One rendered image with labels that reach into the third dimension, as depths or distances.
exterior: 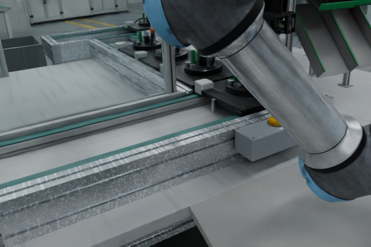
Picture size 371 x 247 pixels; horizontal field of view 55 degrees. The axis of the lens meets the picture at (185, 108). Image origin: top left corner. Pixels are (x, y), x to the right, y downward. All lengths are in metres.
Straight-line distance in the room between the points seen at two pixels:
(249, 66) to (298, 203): 0.39
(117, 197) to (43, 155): 0.25
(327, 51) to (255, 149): 0.53
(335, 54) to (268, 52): 0.77
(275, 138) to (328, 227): 0.24
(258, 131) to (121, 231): 0.38
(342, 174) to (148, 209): 0.39
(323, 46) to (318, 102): 0.69
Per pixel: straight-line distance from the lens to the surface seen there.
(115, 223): 0.76
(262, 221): 0.75
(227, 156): 0.89
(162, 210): 0.78
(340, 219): 0.79
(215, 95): 1.05
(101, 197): 0.77
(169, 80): 1.10
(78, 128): 0.99
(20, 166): 0.92
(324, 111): 0.59
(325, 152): 0.63
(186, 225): 0.83
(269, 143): 0.86
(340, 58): 1.27
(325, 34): 1.29
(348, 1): 1.20
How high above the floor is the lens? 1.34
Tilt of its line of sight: 23 degrees down
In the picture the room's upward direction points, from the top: 3 degrees counter-clockwise
